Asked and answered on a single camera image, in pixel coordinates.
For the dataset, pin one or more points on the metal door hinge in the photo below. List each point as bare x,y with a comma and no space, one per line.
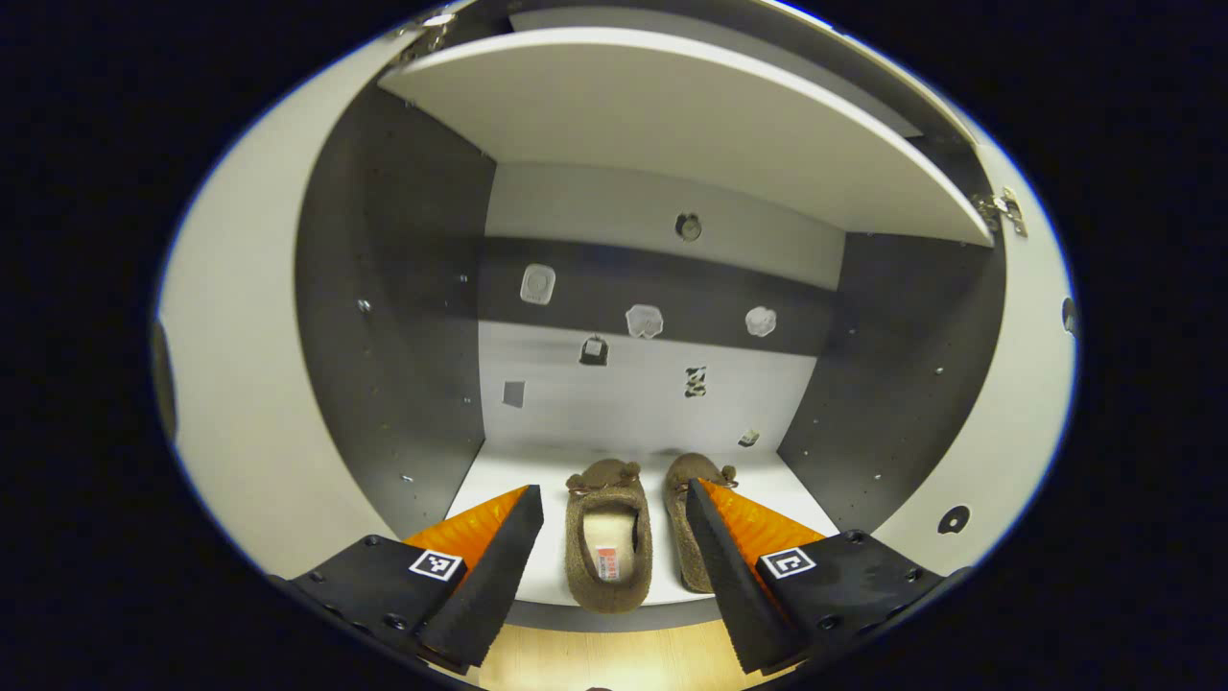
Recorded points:
1003,206
427,34

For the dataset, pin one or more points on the white cabinet shelf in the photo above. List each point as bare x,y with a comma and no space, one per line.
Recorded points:
672,115
499,465

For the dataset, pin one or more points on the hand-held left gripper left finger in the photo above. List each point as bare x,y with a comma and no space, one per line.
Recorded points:
499,585

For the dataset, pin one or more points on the white shoe cabinet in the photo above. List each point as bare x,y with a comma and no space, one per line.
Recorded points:
403,336

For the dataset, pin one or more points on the brown fuzzy shoe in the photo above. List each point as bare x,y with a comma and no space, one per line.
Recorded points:
609,533
683,537

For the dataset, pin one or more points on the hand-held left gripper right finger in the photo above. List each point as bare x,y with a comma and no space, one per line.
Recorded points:
734,595

